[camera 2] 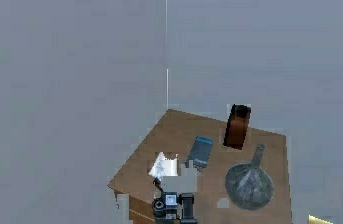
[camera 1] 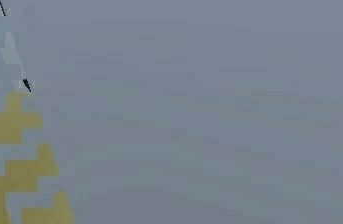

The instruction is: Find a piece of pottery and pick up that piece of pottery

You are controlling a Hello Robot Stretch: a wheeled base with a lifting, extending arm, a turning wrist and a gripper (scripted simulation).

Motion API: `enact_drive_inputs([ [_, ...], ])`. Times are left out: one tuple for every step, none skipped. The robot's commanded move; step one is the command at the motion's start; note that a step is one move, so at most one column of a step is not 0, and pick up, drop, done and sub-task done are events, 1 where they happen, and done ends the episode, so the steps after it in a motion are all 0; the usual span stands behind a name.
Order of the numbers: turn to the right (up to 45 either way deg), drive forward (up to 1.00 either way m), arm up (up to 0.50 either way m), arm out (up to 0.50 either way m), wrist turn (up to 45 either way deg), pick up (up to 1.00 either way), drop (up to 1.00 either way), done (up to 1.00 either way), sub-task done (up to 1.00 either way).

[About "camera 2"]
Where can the yellow object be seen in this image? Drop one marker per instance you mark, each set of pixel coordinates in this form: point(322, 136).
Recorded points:
point(319, 220)

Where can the brown cylindrical vase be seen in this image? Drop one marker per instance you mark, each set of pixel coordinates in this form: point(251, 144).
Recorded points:
point(236, 128)

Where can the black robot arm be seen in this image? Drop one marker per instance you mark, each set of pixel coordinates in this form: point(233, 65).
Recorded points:
point(187, 206)

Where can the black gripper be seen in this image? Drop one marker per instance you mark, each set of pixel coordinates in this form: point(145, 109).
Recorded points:
point(159, 205)

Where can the white crumpled paper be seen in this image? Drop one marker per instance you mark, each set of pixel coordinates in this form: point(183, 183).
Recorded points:
point(162, 165)

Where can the dark grey blue book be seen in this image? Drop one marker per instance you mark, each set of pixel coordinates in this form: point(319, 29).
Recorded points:
point(200, 151)

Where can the pale grey box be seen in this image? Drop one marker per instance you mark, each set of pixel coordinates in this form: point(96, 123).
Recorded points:
point(179, 183)

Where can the brown wooden table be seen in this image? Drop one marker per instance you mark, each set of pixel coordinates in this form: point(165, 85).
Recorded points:
point(179, 133)

